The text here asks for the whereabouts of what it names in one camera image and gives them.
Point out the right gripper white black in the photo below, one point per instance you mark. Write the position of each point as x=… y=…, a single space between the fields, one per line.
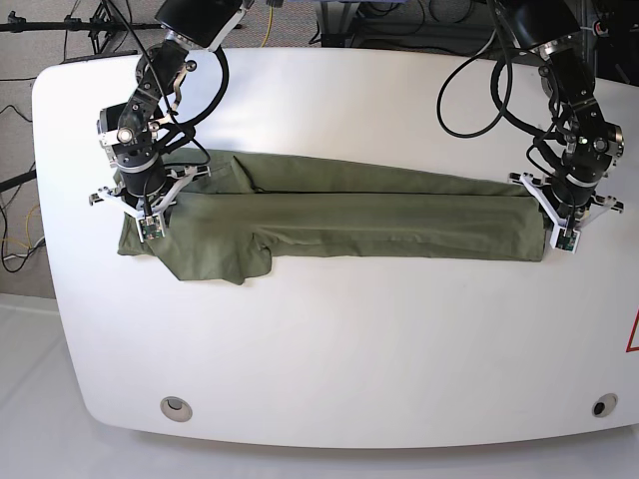
x=147 y=194

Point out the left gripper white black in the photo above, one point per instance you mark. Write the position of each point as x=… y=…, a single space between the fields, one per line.
x=564 y=212

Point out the olive green T-shirt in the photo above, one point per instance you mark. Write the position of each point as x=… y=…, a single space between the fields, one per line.
x=251 y=208

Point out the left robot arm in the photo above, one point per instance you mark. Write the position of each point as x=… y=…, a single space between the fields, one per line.
x=579 y=146

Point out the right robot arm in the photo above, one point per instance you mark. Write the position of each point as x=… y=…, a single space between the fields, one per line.
x=138 y=134

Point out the black stand leg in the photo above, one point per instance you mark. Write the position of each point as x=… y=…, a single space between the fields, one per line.
x=18 y=181

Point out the red triangle sticker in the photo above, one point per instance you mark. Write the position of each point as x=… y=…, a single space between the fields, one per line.
x=633 y=340

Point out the right table grommet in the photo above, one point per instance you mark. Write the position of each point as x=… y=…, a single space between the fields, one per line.
x=605 y=405

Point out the table grommet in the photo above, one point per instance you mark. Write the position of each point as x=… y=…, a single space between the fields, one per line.
x=605 y=405
x=176 y=409

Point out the black tripod bar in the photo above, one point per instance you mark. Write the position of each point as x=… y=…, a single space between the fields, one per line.
x=21 y=25

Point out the left table grommet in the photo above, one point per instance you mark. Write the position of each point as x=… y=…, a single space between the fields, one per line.
x=176 y=409

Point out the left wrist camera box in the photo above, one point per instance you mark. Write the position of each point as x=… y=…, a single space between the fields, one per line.
x=564 y=239

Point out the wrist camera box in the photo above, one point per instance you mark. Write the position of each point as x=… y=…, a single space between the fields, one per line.
x=564 y=239
x=151 y=227

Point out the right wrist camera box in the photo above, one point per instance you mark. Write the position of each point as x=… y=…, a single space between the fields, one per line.
x=151 y=227

